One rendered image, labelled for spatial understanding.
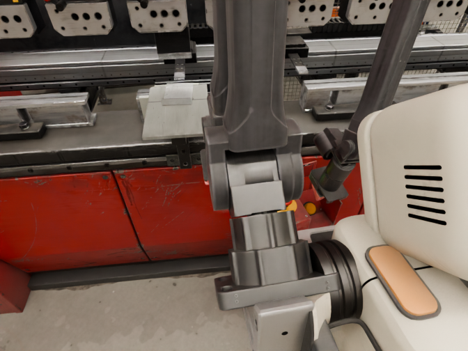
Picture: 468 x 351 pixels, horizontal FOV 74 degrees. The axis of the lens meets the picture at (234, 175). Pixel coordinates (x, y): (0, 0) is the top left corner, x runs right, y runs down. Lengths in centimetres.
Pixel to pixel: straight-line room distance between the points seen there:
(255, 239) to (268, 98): 14
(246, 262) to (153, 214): 98
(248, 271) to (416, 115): 20
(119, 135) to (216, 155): 78
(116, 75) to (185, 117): 51
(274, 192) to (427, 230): 14
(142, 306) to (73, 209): 62
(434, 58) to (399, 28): 90
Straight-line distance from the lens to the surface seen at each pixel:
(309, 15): 99
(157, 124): 88
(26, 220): 142
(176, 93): 100
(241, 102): 30
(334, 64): 140
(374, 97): 73
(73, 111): 115
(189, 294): 165
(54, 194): 126
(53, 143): 114
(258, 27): 28
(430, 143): 27
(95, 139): 110
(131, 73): 132
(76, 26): 100
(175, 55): 102
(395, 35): 72
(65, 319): 178
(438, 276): 35
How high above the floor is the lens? 149
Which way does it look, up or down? 45 degrees down
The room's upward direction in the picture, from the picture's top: straight up
